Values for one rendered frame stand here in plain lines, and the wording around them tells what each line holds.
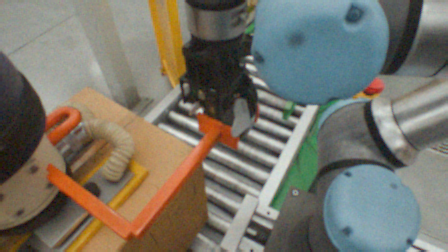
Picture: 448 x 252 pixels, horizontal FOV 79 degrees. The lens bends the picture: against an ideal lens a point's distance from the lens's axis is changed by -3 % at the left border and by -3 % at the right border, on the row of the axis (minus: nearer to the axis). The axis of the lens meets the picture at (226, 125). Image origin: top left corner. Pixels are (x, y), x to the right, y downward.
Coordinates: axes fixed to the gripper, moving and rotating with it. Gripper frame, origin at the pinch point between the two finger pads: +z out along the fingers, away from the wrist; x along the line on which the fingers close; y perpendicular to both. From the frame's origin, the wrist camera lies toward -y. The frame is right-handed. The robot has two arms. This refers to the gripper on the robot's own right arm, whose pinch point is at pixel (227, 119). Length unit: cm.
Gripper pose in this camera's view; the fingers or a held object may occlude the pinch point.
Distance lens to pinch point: 52.1
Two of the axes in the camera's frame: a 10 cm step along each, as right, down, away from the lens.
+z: 0.1, 6.3, 7.8
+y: -5.3, 6.6, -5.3
